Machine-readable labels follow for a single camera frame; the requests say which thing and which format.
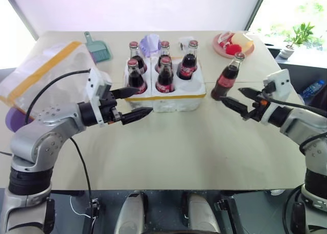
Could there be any pale yellow bread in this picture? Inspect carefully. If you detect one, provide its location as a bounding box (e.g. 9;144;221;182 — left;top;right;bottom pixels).
231;32;254;53

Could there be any white foam crate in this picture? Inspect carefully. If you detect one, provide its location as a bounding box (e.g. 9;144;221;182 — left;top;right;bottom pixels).
123;55;207;113

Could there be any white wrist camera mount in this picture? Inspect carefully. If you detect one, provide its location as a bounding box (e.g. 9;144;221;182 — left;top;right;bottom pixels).
85;67;113;128
259;68;292;125

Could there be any purple plastic basin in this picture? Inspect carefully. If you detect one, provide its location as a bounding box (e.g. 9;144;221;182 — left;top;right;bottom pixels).
5;106;34;133

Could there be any black side desk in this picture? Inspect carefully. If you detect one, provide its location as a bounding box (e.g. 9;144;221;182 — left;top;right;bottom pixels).
264;41;327;113

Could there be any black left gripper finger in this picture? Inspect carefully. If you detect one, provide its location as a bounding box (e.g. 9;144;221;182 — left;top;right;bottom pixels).
112;87;140;100
120;107;154;126

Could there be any pink plate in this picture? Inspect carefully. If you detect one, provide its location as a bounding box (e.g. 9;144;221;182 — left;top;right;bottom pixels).
212;31;255;58

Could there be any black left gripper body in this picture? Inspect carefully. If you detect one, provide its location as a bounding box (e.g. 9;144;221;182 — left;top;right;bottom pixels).
98;89;123;125

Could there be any grey rounded robot leg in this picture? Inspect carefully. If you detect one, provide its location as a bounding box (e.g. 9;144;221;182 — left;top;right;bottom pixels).
113;191;149;234
181;191;221;234

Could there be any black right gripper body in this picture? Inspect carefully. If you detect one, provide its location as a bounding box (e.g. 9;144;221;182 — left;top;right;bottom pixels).
246;91;269;122

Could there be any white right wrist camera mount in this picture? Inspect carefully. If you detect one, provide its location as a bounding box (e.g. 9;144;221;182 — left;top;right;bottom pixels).
259;68;292;125

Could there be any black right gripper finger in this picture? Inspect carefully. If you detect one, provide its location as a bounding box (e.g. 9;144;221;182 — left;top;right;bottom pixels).
219;96;250;121
238;87;262;101

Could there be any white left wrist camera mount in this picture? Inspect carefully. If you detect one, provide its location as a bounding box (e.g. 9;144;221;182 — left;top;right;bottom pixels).
85;67;113;128

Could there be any blue plastic water bottle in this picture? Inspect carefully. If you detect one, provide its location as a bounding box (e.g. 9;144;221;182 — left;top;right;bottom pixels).
302;80;325;97

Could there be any thin white wire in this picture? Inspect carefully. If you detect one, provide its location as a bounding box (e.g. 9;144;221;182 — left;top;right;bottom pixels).
69;195;97;228

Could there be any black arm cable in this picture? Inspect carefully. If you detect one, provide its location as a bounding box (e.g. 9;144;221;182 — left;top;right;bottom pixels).
25;69;93;204
265;82;327;153

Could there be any green potted plant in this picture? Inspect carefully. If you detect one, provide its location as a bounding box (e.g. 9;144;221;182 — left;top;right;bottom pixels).
276;21;315;60

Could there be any glass cola bottle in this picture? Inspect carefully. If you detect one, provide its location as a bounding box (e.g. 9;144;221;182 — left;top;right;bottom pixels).
210;52;246;102
154;40;172;74
126;59;149;95
128;41;149;75
155;57;176;94
177;39;200;81

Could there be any red round fruit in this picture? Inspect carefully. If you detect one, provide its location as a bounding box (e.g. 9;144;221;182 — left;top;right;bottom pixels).
225;43;243;55

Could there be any dark window frame post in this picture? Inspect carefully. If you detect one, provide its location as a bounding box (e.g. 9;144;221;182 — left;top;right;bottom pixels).
245;0;269;32

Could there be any red white cola can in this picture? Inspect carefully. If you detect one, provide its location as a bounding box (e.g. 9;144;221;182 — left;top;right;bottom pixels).
218;32;235;48

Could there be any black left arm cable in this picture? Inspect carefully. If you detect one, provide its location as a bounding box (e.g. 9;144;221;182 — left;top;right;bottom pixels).
25;69;93;204

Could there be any clear plastic bag yellow stripe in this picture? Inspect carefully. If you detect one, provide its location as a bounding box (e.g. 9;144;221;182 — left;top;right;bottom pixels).
0;40;113;112

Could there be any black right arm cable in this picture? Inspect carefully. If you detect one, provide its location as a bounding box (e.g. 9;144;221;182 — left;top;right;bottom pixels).
265;82;327;153

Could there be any green dustpan with brush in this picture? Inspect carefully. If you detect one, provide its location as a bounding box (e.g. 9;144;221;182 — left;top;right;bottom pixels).
84;31;113;64

